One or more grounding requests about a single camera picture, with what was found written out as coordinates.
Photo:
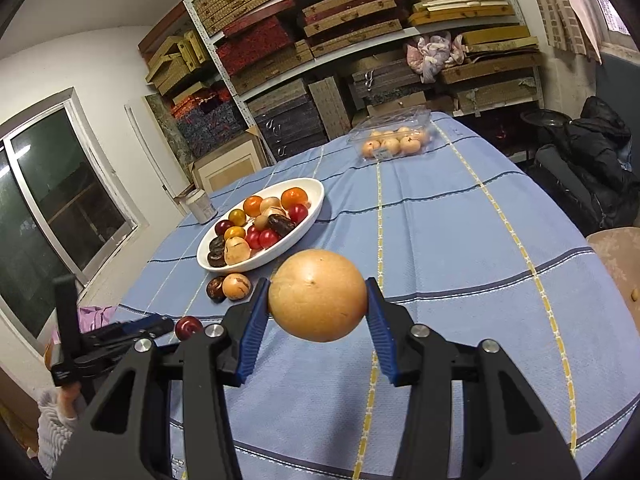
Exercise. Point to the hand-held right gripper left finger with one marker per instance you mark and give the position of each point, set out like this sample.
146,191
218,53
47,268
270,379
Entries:
252,340

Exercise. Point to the beige chair seat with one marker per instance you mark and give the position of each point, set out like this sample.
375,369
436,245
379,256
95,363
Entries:
617,270

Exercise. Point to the cluster of small peaches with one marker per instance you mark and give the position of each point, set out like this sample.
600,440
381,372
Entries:
391,146

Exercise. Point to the white tin can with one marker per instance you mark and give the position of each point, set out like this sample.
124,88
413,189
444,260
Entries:
201,205

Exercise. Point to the pink plastic bag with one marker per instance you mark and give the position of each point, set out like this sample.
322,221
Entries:
432,55

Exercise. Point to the speckled tan pear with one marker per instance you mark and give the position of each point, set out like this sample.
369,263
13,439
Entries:
237,286

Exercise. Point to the white metal shelf rack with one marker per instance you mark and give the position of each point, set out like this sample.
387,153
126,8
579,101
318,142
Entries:
202,27

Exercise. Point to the dark round pan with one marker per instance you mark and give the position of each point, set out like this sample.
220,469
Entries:
545,120

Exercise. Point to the yellow-orange tomato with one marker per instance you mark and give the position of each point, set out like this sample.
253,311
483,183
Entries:
234,233

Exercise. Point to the white leaning board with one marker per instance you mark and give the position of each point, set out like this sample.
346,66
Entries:
145,145

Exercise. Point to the person's left forearm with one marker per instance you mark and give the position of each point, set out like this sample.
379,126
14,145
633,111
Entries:
52,440

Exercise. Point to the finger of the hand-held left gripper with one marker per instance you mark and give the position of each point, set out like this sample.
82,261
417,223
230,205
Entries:
140,324
115,347

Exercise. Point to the green marbled panel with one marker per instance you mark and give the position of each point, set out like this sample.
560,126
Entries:
165,125

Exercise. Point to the person's left hand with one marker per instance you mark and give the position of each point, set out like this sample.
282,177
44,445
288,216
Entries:
70,400

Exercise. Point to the blue checked tablecloth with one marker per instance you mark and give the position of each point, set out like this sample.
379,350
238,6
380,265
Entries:
450,240

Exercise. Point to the stack of flat woven boxes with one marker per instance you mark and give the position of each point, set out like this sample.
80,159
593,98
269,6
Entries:
350,35

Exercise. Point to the sliding glass window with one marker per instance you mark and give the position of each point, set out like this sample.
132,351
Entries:
65,200

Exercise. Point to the white plate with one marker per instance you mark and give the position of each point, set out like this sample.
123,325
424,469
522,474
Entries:
305,230

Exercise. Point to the purple cloth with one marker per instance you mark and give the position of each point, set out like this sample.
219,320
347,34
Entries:
97,317

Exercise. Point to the checked curtain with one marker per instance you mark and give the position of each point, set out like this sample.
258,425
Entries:
560,5

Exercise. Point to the red tomato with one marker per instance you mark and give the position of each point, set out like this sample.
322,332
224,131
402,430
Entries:
298,213
269,238
188,328
253,236

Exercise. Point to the large round tan pear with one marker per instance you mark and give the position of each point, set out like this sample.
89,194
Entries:
318,295

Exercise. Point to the pile of patterned fabric boxes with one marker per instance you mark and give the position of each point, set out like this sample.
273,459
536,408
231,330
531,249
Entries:
210,120

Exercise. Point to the cardboard box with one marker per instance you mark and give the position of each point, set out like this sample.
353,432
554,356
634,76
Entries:
232,160

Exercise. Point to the black jacket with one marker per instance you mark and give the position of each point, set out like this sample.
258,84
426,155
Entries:
600,160

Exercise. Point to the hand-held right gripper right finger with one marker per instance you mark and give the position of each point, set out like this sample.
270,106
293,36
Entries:
385,345

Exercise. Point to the tan orange persimmon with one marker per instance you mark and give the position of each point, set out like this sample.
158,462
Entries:
270,204

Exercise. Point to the small bright window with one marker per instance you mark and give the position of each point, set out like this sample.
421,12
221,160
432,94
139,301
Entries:
607,5

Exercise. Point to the clear plastic clamshell box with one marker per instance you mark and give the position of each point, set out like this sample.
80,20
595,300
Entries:
395,120

